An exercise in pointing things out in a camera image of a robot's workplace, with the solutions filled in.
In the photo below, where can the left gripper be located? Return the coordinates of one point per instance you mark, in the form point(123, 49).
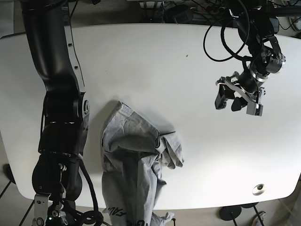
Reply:
point(242, 88)

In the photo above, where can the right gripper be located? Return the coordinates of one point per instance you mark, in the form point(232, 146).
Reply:
point(43, 218)

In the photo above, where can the grey T-shirt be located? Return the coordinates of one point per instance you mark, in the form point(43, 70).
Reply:
point(134, 153)

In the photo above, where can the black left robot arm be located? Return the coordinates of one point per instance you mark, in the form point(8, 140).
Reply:
point(256, 30)

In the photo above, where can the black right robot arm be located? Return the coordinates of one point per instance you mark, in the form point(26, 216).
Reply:
point(64, 192)

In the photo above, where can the right table grommet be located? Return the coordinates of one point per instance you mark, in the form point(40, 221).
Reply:
point(258, 190)

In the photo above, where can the black round stand base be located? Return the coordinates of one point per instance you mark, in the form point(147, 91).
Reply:
point(230, 213)

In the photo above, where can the grey sneaker shoe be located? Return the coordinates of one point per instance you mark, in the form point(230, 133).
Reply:
point(259, 220)

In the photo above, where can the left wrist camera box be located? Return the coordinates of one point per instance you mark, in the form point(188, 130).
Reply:
point(254, 109)

